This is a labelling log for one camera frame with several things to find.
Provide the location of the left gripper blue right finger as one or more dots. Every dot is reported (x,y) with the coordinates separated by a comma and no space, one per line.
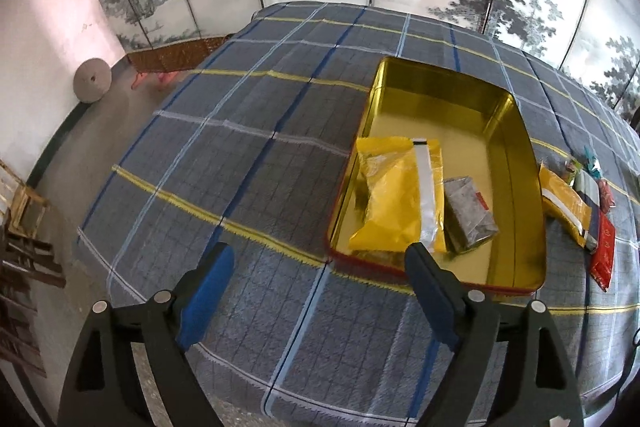
(439,293)

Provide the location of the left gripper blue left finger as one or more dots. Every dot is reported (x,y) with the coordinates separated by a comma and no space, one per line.
(199,292)

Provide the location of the clear bag of peanuts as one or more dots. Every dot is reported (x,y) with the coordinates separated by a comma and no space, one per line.
(468,222)

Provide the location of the yellow patterned snack bag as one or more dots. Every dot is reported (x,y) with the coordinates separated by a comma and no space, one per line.
(405,200)

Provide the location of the yellow snack bag white stripe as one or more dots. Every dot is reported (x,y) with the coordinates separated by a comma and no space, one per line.
(562,202)

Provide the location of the red snack packet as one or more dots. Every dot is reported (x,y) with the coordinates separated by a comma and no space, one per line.
(602,258)

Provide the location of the navy and mint snack packet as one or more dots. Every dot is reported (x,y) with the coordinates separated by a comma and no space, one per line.
(587,188)

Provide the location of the pink white patterned packet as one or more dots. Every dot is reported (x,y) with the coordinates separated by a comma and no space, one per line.
(607,201)

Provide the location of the red gold toffee tin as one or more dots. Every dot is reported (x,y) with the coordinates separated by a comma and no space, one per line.
(482,135)

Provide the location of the blue plaid tablecloth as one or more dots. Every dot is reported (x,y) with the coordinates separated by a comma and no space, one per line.
(250,151)

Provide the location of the green small snack packet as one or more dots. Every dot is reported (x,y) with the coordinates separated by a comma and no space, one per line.
(570,170)

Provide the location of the wooden stool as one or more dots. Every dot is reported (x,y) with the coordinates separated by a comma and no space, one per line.
(22,250)

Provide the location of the teal candy wrapper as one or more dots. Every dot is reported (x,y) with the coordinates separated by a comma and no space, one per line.
(592,163)

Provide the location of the woven brown basket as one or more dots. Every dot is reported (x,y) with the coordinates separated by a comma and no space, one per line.
(176,56)

